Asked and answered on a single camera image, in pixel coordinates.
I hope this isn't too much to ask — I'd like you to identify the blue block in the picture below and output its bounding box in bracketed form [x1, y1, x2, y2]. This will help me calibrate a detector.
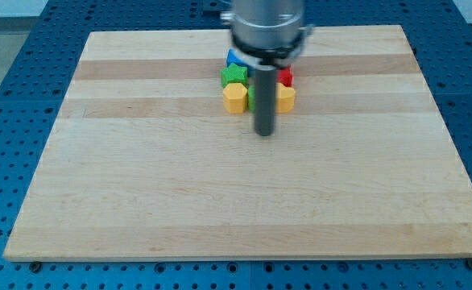
[226, 48, 254, 77]

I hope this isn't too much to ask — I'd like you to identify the green round block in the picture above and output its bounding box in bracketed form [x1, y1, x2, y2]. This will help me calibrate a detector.
[247, 85, 255, 112]

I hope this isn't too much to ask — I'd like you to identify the green star block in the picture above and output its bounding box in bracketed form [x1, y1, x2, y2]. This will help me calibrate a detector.
[220, 64, 248, 88]

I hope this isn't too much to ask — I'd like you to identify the red star block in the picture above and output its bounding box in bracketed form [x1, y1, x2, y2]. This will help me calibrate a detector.
[277, 66, 293, 87]

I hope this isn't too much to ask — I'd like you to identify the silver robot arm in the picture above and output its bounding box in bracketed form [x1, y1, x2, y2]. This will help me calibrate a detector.
[220, 0, 313, 136]

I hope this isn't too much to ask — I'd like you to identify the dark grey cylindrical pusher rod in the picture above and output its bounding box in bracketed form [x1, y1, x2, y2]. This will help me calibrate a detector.
[254, 68, 277, 136]

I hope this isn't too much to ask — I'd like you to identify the wooden board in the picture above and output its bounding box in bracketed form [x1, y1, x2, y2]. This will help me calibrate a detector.
[4, 25, 472, 262]

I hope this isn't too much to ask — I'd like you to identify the yellow heart block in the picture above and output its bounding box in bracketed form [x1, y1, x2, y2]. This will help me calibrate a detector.
[275, 82, 296, 114]

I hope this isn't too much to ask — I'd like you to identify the yellow hexagon block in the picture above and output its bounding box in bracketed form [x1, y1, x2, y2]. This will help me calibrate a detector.
[222, 83, 248, 114]

